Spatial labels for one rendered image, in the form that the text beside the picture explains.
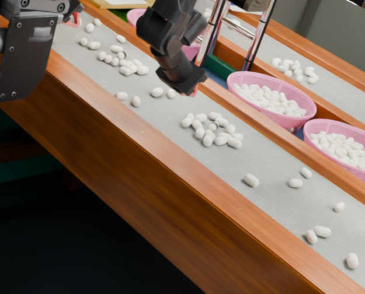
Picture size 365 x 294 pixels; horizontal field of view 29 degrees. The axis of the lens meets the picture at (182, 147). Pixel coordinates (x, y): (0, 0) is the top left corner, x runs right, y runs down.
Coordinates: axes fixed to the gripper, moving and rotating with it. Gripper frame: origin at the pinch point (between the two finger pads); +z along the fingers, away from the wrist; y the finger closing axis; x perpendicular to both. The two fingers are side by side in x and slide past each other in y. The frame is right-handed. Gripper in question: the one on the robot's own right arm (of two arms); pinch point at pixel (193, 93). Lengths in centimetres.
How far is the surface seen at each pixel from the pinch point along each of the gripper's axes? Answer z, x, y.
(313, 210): 16.0, 2.7, -33.4
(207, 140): 9.9, 5.2, -5.1
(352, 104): 68, -42, -1
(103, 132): -3.9, 19.9, 8.3
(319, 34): 221, -126, 112
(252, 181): 8.6, 6.8, -21.3
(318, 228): 8.7, 6.7, -39.6
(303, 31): 219, -122, 120
